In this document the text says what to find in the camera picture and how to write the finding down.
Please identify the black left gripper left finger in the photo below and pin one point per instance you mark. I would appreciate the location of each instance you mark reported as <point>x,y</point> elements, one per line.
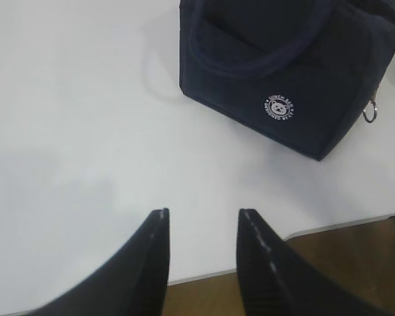
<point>132,282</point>

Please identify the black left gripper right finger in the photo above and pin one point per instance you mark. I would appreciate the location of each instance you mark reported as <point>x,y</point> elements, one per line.
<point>276,280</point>

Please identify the navy blue lunch bag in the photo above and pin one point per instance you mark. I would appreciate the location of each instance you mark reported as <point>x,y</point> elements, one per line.
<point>298,72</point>

